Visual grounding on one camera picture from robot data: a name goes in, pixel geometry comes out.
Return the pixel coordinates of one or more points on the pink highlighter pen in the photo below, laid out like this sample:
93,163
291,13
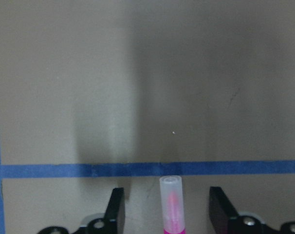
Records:
172,202

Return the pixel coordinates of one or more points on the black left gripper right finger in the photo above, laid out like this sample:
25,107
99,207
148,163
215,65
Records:
222,214

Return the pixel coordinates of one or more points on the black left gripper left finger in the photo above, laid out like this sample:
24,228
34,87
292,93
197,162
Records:
115,212

